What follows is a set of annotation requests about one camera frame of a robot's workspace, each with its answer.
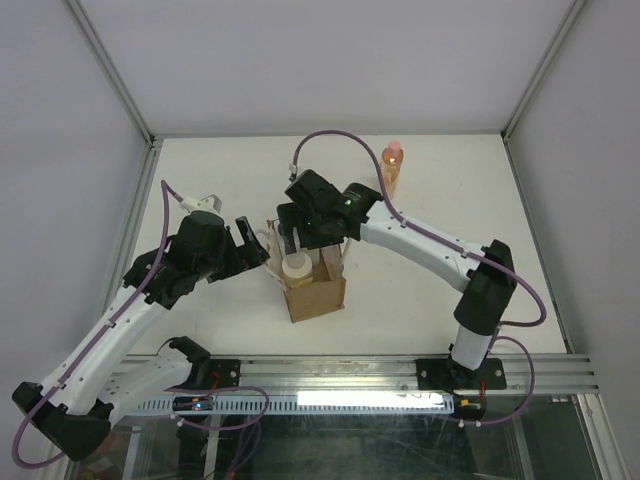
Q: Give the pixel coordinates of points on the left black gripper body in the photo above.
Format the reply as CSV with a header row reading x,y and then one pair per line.
x,y
233,259

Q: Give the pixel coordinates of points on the cream tube beige cap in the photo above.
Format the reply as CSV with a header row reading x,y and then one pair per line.
x,y
297,270

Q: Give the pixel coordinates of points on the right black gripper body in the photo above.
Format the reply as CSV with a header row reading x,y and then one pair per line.
x,y
312,234

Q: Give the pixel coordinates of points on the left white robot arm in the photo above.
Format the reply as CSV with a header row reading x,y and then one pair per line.
x,y
77,405

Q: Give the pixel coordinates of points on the orange bottle pink cap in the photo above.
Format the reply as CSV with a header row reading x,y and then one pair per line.
x,y
391,161

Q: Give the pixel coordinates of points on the right aluminium frame post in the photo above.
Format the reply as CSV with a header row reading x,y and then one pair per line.
x,y
545,65

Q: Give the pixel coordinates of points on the white cable duct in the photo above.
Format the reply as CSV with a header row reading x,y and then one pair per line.
x,y
301,403

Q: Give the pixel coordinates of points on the aluminium frame post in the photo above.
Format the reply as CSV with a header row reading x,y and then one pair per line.
x,y
90,35
545,65

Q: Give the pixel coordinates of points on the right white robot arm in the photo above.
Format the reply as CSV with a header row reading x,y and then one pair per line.
x,y
477,272

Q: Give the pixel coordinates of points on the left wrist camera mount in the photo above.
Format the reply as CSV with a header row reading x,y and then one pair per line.
x,y
211,204

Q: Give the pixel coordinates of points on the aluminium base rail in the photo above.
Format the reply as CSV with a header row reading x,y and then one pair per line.
x,y
556,375

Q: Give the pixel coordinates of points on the left aluminium frame post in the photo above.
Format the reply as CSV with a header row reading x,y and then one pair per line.
x,y
90,35

